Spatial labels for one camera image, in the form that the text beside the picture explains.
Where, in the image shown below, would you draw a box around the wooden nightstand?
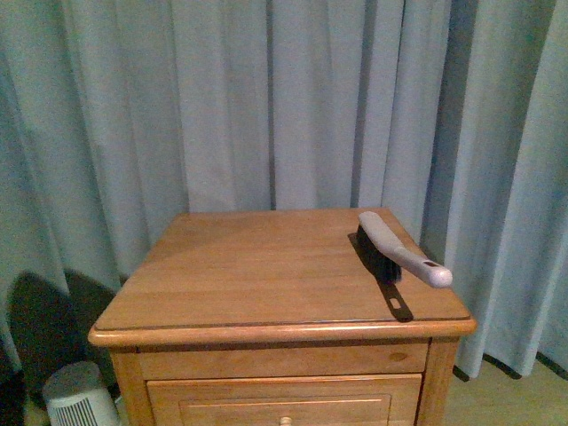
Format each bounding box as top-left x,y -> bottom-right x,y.
89,209 -> 476,425

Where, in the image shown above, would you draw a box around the pink hand brush black bristles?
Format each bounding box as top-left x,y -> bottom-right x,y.
356,211 -> 453,288

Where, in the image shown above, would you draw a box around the wooden nightstand drawer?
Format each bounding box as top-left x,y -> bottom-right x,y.
147,375 -> 422,425

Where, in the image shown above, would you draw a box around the light blue curtain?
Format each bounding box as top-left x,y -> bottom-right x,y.
1,1 -> 567,377

